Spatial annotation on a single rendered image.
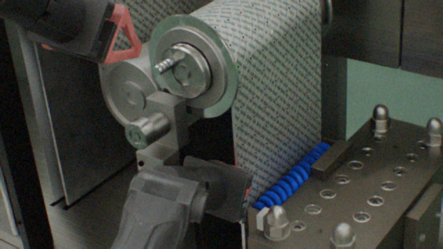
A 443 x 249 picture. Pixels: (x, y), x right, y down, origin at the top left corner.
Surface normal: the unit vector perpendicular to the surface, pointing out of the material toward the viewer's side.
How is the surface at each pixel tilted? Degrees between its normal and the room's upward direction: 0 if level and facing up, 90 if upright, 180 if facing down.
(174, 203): 15
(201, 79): 90
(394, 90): 0
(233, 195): 60
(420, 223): 90
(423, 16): 90
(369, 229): 0
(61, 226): 0
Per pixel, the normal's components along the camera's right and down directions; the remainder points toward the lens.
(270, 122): 0.81, 0.24
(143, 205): 0.18, -0.84
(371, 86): -0.07, -0.87
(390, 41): -0.58, 0.44
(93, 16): -0.50, -0.22
